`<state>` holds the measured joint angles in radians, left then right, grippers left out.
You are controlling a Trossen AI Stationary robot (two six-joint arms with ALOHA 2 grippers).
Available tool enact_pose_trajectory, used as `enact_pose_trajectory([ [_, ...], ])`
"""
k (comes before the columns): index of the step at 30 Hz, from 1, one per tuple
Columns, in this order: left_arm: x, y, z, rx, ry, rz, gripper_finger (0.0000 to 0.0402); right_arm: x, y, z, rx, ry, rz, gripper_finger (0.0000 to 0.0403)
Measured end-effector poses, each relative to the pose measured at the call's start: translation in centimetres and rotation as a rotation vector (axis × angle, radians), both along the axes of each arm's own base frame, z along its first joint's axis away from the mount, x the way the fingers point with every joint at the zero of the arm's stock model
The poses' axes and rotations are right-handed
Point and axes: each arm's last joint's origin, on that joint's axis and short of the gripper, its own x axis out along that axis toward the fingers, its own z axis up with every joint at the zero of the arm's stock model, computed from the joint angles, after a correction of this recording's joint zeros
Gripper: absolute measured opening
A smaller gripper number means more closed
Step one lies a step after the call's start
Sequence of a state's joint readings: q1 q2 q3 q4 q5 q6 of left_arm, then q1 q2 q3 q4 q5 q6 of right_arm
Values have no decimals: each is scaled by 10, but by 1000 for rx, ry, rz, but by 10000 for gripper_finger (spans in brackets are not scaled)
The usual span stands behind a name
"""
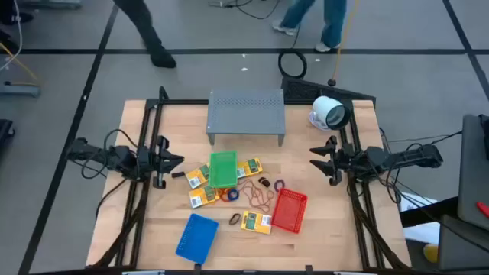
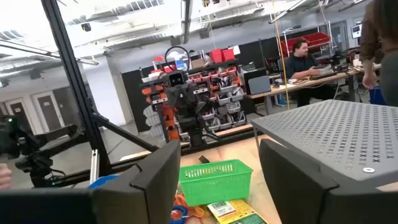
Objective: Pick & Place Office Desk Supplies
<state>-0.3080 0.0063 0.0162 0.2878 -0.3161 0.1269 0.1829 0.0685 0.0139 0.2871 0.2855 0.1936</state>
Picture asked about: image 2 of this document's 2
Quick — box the person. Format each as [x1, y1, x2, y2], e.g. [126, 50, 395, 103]
[284, 39, 338, 108]
[360, 0, 398, 106]

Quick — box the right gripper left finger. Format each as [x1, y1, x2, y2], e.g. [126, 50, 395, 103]
[93, 139, 182, 224]

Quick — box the blue plastic basket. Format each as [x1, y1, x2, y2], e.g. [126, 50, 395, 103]
[88, 174, 119, 190]

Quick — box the parts rack with bins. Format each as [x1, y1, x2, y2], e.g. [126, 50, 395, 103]
[139, 46, 254, 149]

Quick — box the orange spiral wrist coil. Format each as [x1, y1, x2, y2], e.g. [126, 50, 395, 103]
[172, 192, 206, 218]

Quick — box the grey perforated metal shelf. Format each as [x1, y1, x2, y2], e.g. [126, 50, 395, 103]
[251, 99, 398, 187]

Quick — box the large red storage bin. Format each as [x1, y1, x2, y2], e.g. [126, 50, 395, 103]
[279, 31, 331, 58]

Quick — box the wooden work desk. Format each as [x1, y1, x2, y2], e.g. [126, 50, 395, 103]
[245, 63, 382, 116]

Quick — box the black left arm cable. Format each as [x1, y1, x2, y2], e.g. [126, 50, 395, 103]
[164, 45, 191, 73]

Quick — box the yellow green crayon box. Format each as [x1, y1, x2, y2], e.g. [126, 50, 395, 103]
[206, 198, 269, 224]

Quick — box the yellow hanging cord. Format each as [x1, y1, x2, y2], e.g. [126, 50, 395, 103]
[272, 0, 290, 110]

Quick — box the blue spiral wrist coil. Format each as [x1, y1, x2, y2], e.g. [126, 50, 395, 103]
[169, 205, 189, 224]

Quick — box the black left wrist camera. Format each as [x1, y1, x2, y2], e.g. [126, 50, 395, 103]
[167, 70, 187, 88]

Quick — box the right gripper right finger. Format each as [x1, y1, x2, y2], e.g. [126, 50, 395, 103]
[259, 139, 339, 224]

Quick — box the small red storage box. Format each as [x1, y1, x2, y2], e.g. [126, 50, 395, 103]
[221, 48, 236, 62]
[210, 49, 223, 63]

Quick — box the black device on stand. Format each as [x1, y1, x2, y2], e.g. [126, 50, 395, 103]
[0, 114, 55, 189]

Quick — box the grey electronics case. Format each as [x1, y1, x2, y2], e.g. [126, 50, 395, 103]
[248, 75, 272, 96]

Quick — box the green plastic basket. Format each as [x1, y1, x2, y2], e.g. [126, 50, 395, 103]
[178, 159, 254, 207]

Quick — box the blue bin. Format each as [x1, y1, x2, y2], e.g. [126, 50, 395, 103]
[369, 85, 386, 106]

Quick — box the person's hand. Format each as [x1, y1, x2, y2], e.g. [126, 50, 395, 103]
[0, 163, 13, 190]
[362, 70, 378, 90]

